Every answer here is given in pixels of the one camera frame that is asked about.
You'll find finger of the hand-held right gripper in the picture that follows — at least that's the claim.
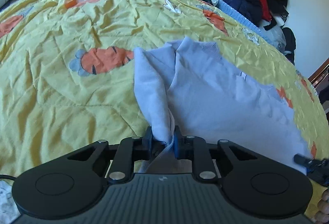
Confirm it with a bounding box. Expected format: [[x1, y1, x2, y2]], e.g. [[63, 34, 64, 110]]
[[294, 154, 313, 165]]

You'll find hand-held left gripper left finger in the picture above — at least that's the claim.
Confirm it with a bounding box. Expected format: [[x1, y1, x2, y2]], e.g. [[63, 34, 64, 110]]
[[65, 126, 156, 185]]

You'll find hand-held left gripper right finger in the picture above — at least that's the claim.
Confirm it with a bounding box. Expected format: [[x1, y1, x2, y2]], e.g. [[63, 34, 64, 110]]
[[173, 125, 259, 185]]

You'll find light blue ribbed shirt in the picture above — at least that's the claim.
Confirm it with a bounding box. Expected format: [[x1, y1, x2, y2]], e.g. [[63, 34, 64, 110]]
[[133, 37, 313, 176]]

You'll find person's right hand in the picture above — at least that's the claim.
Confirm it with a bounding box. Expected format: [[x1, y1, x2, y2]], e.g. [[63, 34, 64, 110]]
[[312, 187, 329, 223]]

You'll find yellow printed quilt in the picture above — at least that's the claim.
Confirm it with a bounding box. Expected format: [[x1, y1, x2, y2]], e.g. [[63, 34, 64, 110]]
[[0, 0, 329, 224]]

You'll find black bag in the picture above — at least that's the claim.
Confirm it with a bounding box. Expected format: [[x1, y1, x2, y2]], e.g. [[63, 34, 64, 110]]
[[281, 27, 297, 65]]

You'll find clear plastic bag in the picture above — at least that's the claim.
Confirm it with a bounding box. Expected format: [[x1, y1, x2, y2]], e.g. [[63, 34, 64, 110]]
[[265, 25, 287, 51]]

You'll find light blue knitted blanket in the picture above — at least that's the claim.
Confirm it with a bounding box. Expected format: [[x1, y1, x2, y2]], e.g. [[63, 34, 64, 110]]
[[167, 0, 265, 32]]

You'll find navy padded jacket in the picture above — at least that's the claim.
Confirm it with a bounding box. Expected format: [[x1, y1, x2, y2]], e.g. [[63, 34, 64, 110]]
[[221, 0, 265, 27]]

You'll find wooden door frame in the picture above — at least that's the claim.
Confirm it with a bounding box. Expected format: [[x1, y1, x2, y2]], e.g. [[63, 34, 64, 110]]
[[307, 57, 329, 91]]

